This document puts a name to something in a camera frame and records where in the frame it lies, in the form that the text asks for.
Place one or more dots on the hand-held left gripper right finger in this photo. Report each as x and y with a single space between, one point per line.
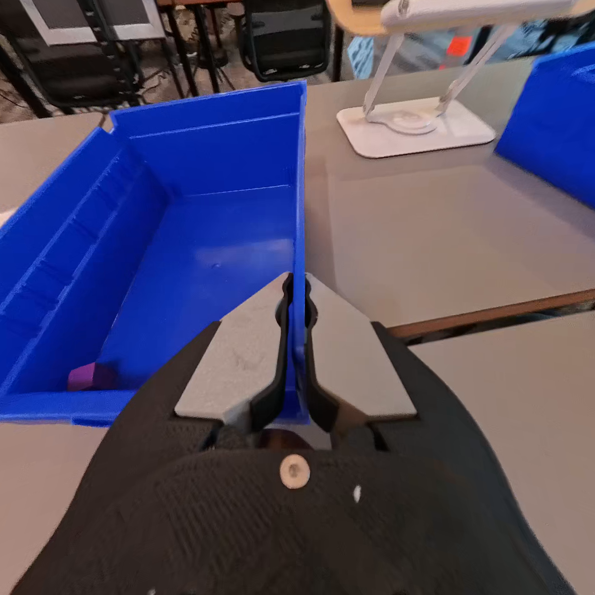
358 367

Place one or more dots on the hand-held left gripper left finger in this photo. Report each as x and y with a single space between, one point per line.
232 367

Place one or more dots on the blue plastic bin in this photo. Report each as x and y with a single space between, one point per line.
209 232
558 130

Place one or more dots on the purple cube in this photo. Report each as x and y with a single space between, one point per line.
86 376

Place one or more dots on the wooden document stand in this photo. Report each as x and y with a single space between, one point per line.
418 139

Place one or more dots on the laminated picture sheet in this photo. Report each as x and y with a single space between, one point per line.
360 58

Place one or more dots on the black office chair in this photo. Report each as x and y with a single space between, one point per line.
283 42
60 69

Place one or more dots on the orange traffic cone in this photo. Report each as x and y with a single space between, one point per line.
458 46

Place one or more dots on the grey partition panel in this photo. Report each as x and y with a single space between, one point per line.
55 11

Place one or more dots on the black support post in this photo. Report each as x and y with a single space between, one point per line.
109 46

